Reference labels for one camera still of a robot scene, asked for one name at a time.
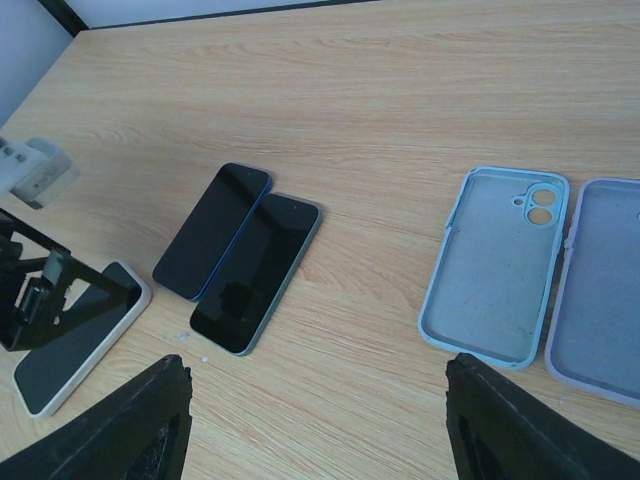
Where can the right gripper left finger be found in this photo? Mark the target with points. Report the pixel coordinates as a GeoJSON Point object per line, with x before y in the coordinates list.
{"type": "Point", "coordinates": [140, 431]}

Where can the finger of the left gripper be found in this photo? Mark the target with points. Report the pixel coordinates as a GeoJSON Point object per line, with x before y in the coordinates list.
{"type": "Point", "coordinates": [46, 292]}

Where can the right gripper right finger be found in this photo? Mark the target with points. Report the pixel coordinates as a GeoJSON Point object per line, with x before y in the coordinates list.
{"type": "Point", "coordinates": [497, 430]}

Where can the lilac phone case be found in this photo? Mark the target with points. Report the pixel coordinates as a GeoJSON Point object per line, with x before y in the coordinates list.
{"type": "Point", "coordinates": [593, 339]}

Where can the black phone green edge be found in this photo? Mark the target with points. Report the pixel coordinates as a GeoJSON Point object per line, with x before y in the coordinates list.
{"type": "Point", "coordinates": [240, 299]}

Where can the black phone blue edge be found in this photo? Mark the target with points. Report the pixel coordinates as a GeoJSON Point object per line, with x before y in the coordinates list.
{"type": "Point", "coordinates": [205, 237]}

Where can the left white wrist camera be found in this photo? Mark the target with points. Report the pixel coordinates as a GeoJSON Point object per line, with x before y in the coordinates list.
{"type": "Point", "coordinates": [35, 172]}

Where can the black enclosure frame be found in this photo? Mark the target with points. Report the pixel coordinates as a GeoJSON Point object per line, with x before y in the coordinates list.
{"type": "Point", "coordinates": [78, 16]}

